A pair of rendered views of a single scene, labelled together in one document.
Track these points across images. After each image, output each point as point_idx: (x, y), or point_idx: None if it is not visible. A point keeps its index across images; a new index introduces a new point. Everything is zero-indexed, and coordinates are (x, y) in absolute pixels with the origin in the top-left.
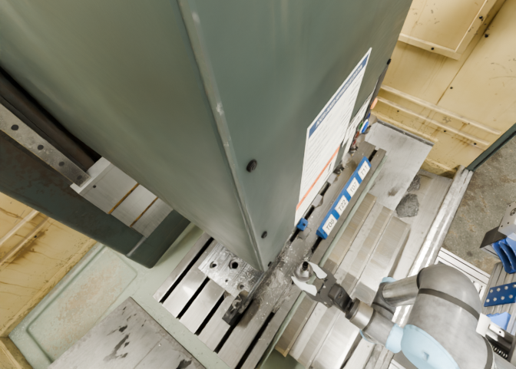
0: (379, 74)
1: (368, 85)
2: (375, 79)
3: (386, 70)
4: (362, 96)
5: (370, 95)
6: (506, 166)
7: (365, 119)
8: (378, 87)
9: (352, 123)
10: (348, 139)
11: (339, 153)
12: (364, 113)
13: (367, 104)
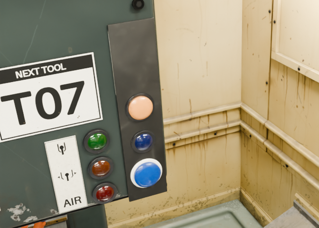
0: (105, 17)
1: (31, 0)
2: (77, 12)
3: (147, 29)
4: (12, 15)
5: (88, 57)
6: None
7: (130, 144)
8: (134, 64)
9: (20, 89)
10: (46, 147)
11: (10, 163)
12: (98, 108)
13: (94, 84)
